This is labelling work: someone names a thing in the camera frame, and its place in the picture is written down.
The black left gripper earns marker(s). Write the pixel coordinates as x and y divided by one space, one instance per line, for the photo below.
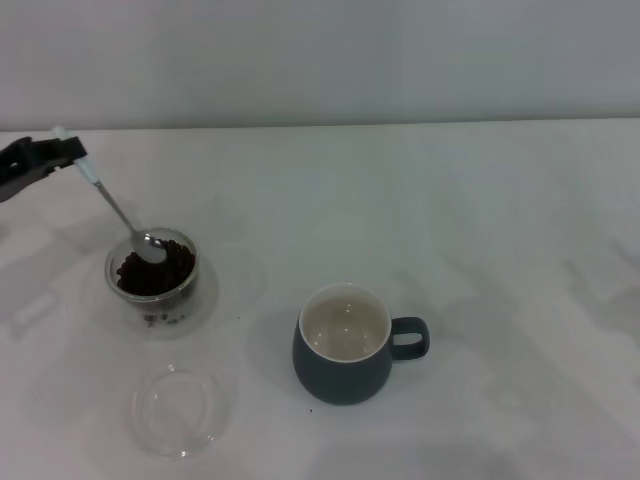
15 170

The dark blue ceramic mug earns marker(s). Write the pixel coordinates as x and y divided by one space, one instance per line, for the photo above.
340 380

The pile of coffee beans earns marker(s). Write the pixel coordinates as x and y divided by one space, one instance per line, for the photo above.
175 272

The coffee beans in glass base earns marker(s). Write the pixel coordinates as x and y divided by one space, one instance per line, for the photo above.
162 318

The double-walled glass cup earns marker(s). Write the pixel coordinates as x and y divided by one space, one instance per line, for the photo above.
202 295

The small clear glass dish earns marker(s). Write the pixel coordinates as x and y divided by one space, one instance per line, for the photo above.
170 415

